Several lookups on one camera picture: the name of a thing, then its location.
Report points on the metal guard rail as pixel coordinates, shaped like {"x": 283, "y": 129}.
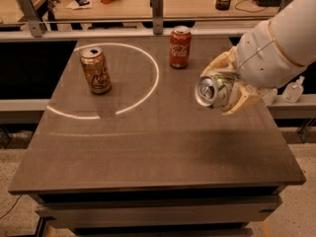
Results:
{"x": 113, "y": 33}

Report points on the middle metal rail bracket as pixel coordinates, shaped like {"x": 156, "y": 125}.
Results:
{"x": 157, "y": 16}

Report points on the red Coca-Cola can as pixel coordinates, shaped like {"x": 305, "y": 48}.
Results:
{"x": 180, "y": 43}

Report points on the gold LaCroix can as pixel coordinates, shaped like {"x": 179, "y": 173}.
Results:
{"x": 95, "y": 69}

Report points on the clear sanitizer bottle far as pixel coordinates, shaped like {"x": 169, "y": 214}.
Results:
{"x": 293, "y": 90}

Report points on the left metal rail bracket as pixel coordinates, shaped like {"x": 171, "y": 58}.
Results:
{"x": 35, "y": 25}

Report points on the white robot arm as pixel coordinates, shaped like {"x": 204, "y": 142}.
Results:
{"x": 295, "y": 30}

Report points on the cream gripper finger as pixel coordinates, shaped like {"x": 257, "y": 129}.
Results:
{"x": 223, "y": 63}
{"x": 242, "y": 96}

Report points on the black mesh cup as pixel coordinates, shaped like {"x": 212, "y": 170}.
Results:
{"x": 222, "y": 5}

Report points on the clear sanitizer bottle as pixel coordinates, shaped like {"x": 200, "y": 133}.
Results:
{"x": 293, "y": 90}
{"x": 270, "y": 96}

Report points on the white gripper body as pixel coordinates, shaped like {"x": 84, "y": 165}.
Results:
{"x": 266, "y": 60}

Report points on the clear sanitizer bottle near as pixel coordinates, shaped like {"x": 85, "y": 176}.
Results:
{"x": 270, "y": 96}

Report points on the white green 7up can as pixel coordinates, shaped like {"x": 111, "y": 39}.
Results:
{"x": 217, "y": 89}

